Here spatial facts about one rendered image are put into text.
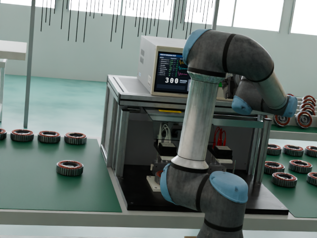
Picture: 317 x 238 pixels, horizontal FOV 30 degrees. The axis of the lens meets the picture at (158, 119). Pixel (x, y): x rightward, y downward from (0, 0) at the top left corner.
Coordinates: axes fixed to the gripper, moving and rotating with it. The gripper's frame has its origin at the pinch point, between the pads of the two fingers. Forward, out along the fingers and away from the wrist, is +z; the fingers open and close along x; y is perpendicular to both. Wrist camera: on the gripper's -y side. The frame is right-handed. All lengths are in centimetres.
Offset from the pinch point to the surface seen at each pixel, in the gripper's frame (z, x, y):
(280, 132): 114, 76, -6
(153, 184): 10.8, -27.4, 39.7
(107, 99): 50, -41, -4
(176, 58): 3.7, -20.1, -11.7
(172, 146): 13.0, -19.0, 23.2
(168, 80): 7.9, -22.5, -3.0
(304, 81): 612, 349, -194
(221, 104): 8.6, 0.7, 4.9
